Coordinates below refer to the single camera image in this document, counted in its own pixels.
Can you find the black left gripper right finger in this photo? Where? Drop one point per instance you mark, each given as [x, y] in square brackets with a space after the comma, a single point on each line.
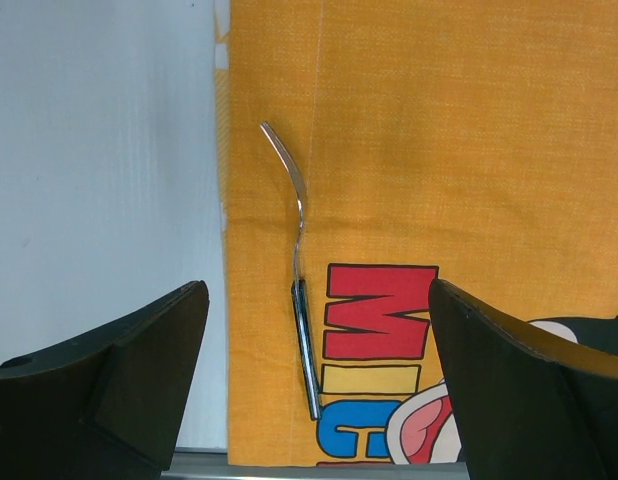
[531, 400]

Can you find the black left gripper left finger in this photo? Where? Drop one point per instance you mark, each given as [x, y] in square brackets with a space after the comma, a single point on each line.
[106, 404]

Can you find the orange Mickey Mouse placemat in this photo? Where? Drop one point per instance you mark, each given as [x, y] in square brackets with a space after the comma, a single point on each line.
[472, 141]

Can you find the fork with teal handle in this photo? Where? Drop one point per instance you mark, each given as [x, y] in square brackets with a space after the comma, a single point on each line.
[299, 288]

